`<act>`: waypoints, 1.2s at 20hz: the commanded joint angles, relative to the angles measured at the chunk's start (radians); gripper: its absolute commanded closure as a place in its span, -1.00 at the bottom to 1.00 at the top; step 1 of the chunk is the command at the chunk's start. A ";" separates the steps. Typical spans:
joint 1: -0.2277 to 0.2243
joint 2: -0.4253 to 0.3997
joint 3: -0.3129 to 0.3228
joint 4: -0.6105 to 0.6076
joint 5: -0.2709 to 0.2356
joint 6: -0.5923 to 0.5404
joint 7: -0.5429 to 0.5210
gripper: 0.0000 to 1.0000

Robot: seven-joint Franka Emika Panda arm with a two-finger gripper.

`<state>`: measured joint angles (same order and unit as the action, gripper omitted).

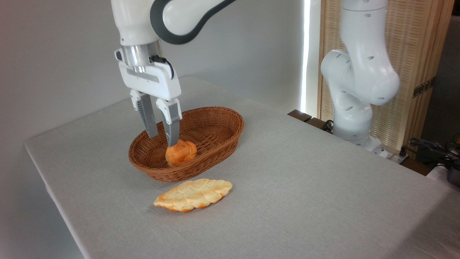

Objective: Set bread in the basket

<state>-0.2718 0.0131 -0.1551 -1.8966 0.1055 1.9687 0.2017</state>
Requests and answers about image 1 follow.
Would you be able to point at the round orange braided bread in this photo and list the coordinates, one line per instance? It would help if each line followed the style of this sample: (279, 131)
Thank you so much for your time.
(181, 154)

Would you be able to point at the wooden bamboo folding screen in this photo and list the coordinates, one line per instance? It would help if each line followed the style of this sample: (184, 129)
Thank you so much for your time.
(420, 54)

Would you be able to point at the grey tablecloth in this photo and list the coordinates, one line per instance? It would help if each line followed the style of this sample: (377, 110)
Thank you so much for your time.
(323, 201)

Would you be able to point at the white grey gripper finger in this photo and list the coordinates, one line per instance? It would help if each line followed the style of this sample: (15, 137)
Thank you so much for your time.
(173, 126)
(148, 115)

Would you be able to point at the brown wicker oval basket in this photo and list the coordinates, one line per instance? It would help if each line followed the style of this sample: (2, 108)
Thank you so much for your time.
(212, 136)

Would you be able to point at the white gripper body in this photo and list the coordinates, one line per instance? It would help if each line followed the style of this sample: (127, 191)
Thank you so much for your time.
(151, 79)

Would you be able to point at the long pale braided bread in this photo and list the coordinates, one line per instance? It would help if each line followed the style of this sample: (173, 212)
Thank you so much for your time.
(194, 194)

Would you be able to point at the dark brown wooden furniture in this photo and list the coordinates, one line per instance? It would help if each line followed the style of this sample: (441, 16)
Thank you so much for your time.
(300, 115)

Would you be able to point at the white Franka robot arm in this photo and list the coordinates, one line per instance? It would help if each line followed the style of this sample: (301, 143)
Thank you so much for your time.
(359, 72)

